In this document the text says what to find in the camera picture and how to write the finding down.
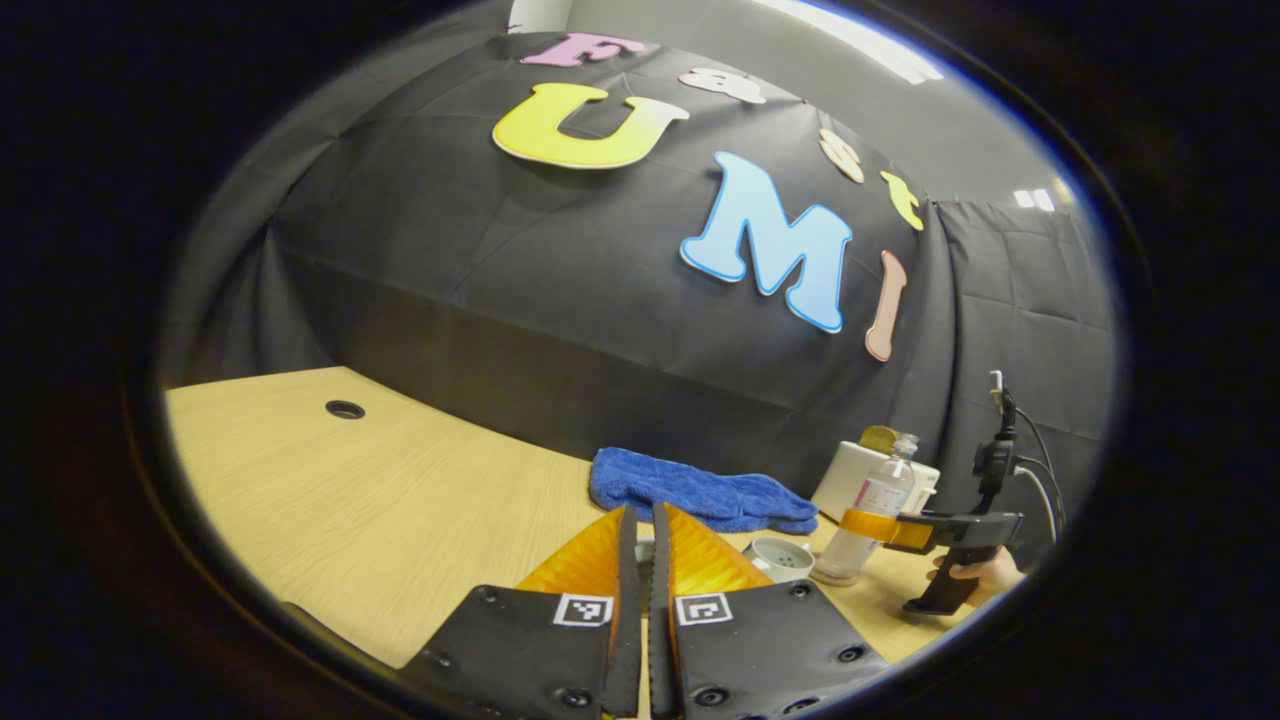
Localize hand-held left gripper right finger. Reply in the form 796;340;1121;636
648;502;891;720

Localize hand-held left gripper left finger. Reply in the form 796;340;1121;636
400;505;641;720

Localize long ceiling light panel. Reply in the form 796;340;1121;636
750;0;946;86

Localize black cable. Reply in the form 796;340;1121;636
1012;405;1067;531

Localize white teacup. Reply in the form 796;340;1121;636
742;537;816;585

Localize blue towel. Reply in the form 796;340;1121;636
588;446;820;536

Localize white toaster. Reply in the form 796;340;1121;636
810;440;942;523

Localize clear water bottle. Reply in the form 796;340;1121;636
812;433;921;587

